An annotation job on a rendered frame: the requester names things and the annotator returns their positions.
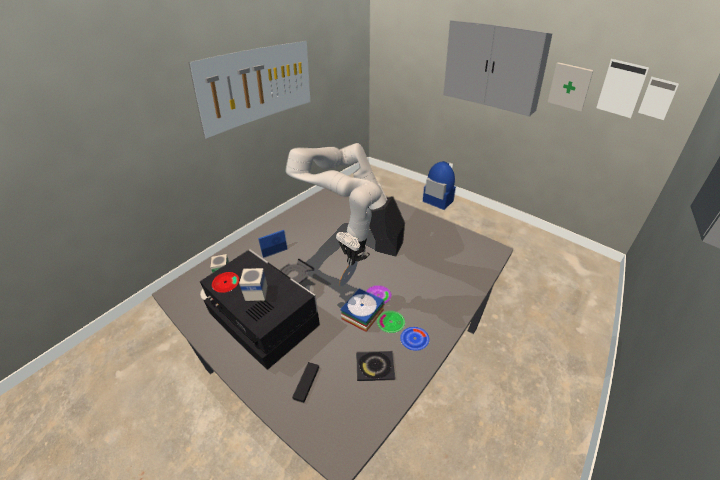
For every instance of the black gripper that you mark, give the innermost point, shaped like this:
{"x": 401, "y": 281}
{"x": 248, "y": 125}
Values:
{"x": 352, "y": 255}

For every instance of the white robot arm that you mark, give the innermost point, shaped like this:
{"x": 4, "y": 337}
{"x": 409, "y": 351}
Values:
{"x": 367, "y": 195}

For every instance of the blue cd with orange label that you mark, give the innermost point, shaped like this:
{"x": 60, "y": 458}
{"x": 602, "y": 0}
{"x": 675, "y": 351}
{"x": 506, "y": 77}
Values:
{"x": 420, "y": 343}

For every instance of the purple cd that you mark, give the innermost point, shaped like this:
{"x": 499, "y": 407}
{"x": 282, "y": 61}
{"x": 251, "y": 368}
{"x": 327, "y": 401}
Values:
{"x": 383, "y": 291}

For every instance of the green cd with pink label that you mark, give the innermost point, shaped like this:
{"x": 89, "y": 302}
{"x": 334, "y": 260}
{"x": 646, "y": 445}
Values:
{"x": 397, "y": 324}

